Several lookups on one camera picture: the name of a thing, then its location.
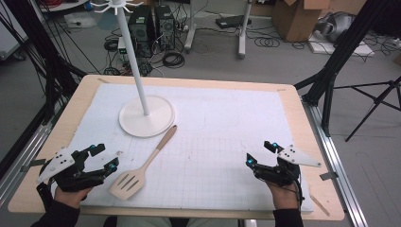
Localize person's left hand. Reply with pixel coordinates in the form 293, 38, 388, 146
53, 185, 95, 210

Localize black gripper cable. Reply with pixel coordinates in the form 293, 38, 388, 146
291, 171, 305, 213

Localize grey metal clip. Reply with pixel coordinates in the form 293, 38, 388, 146
319, 171, 340, 182
20, 158, 47, 173

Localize black metal frame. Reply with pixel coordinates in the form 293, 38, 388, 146
0, 0, 88, 125
293, 0, 392, 137

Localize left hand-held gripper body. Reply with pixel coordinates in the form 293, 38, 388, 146
36, 147, 106, 193

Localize aluminium rail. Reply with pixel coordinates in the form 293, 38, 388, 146
302, 99, 369, 227
0, 122, 53, 207

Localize coiled black cable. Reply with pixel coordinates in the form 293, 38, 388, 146
253, 36, 281, 49
162, 50, 186, 69

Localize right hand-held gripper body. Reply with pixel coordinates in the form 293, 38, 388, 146
253, 144, 323, 187

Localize white foam board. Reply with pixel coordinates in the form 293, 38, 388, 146
307, 31, 376, 58

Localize white grid mat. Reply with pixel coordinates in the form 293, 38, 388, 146
67, 82, 315, 213

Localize grey rounded device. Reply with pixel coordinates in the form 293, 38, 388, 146
314, 11, 355, 44

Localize black computer tower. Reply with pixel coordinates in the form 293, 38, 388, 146
153, 5, 176, 52
128, 5, 156, 59

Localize small white power box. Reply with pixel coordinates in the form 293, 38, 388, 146
116, 36, 128, 55

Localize wooden slotted spatula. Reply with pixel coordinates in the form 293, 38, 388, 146
108, 124, 179, 201

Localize black tripod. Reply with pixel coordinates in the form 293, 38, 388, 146
333, 75, 401, 143

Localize white cabinet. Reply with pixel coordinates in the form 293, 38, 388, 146
0, 0, 30, 61

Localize person's right hand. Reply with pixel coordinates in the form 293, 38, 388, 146
266, 182, 301, 211

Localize white stand frame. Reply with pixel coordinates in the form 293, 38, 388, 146
183, 0, 253, 61

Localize thin wooden stick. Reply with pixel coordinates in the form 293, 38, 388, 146
308, 193, 332, 218

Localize white hook stand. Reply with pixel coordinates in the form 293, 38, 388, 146
90, 0, 176, 139

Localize flat black device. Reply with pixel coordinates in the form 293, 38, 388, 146
215, 14, 253, 30

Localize black wrist strap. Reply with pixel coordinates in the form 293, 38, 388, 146
35, 182, 55, 210

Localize person's legs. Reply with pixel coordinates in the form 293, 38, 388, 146
103, 215, 258, 227

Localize cardboard box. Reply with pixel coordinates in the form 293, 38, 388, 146
271, 0, 368, 43

